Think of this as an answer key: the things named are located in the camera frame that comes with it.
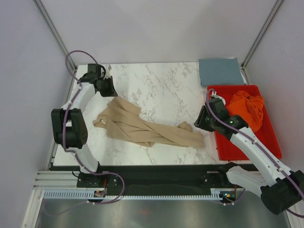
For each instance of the aluminium frame post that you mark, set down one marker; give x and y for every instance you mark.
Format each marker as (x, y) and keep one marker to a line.
(51, 26)
(267, 23)

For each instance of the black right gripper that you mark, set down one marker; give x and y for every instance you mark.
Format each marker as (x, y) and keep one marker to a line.
(200, 121)

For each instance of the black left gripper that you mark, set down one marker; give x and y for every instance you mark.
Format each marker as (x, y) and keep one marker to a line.
(111, 92)

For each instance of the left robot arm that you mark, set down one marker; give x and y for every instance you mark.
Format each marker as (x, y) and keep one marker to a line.
(68, 124)

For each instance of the aluminium rail profile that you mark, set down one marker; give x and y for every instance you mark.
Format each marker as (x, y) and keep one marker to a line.
(52, 179)

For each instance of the orange t shirt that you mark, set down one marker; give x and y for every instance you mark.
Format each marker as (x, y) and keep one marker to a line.
(249, 108)

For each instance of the folded blue-grey t shirt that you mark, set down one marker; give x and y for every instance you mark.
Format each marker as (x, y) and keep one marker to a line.
(220, 71)

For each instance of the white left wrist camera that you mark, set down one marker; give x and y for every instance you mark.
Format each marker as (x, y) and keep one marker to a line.
(106, 71)

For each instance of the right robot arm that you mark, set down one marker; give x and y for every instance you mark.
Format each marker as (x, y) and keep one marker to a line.
(277, 186)

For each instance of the right aluminium frame post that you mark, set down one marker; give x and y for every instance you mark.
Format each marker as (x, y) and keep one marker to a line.
(267, 23)

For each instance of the left aluminium frame post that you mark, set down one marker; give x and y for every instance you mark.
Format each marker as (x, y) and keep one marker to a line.
(51, 26)

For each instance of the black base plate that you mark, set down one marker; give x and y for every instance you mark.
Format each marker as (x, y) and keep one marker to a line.
(164, 189)

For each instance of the white slotted cable duct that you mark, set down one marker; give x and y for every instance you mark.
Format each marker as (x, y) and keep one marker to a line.
(94, 195)

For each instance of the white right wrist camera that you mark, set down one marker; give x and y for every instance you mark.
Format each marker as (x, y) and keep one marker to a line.
(215, 95)

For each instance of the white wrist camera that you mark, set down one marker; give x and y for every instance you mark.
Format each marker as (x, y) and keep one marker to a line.
(215, 95)
(106, 71)

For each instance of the beige t shirt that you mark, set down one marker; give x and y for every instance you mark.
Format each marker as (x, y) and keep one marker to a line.
(121, 120)

